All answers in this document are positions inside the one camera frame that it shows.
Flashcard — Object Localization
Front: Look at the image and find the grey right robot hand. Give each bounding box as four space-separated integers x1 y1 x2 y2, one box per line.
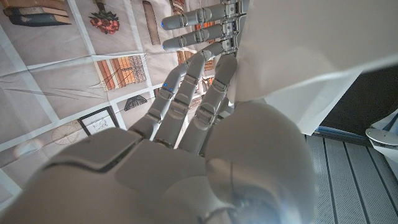
0 52 318 224

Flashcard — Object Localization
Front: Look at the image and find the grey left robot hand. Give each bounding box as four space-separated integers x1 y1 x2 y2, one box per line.
160 0 249 60

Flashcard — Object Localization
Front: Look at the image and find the printed bookshelf backdrop cloth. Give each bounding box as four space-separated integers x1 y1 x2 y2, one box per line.
0 0 243 212

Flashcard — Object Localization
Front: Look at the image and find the white robot head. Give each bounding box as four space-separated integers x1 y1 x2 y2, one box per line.
365 108 398 180

